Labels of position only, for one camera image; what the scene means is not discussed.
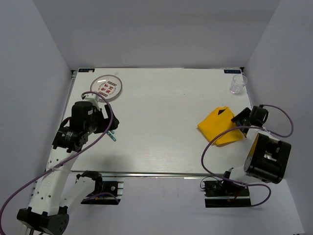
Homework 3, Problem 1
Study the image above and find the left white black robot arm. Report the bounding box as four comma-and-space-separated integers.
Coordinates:
17, 101, 119, 235

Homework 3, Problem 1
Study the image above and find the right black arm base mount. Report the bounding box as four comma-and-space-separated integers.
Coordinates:
200, 180, 251, 208

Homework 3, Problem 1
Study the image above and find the clear drinking glass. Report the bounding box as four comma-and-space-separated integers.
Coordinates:
229, 74, 247, 94

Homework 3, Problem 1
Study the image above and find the white plate with red characters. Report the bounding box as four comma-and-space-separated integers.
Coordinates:
90, 74, 123, 101

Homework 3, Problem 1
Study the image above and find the right black corner label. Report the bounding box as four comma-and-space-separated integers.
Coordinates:
224, 70, 242, 74

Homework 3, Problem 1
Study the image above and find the black corner label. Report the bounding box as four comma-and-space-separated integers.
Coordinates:
78, 68, 95, 73
224, 70, 242, 74

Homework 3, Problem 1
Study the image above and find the left black corner label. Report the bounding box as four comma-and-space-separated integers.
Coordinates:
78, 68, 95, 73

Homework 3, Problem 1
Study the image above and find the knife with green patterned handle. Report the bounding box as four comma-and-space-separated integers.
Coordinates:
107, 131, 116, 141

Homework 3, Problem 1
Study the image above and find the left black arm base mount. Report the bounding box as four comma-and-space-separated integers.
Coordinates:
81, 177, 124, 206

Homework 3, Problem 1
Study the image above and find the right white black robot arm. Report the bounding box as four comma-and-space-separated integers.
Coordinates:
221, 104, 291, 195

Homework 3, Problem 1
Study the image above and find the yellow printed cloth napkin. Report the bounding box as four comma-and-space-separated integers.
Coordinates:
198, 106, 243, 146

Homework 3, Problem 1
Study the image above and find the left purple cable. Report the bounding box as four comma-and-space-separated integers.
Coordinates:
0, 91, 115, 235

